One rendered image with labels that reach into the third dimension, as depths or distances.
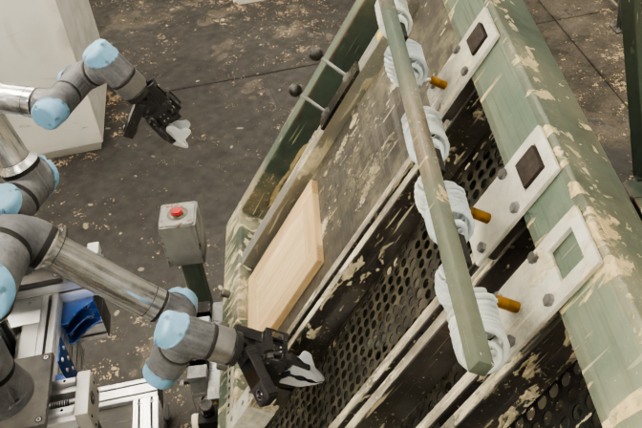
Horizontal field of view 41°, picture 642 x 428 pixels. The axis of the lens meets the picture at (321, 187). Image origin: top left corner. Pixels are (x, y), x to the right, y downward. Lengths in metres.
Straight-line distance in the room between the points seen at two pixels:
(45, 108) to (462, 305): 1.36
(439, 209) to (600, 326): 0.22
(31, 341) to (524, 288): 1.65
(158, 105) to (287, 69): 3.03
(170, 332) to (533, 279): 0.82
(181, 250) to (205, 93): 2.43
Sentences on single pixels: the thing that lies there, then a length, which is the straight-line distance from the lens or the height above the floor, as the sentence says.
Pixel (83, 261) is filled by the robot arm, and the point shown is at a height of 1.49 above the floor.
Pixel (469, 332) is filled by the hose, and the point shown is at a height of 1.95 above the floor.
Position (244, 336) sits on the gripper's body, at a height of 1.33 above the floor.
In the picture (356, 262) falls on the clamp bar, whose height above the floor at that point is 1.44.
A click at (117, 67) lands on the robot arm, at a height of 1.63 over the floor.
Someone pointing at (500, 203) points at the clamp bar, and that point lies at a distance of 1.22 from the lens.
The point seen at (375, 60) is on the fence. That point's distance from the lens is 2.14.
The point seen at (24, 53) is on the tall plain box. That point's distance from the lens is 4.54.
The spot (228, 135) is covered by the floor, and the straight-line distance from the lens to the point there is 4.69.
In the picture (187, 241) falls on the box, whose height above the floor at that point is 0.86.
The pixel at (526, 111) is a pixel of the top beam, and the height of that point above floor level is 1.92.
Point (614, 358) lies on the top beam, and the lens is 0.97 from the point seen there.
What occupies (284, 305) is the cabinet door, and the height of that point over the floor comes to 1.08.
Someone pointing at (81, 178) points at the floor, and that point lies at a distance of 4.67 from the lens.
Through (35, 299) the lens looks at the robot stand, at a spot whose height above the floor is 0.95.
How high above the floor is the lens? 2.63
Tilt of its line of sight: 39 degrees down
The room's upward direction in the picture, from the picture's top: 8 degrees counter-clockwise
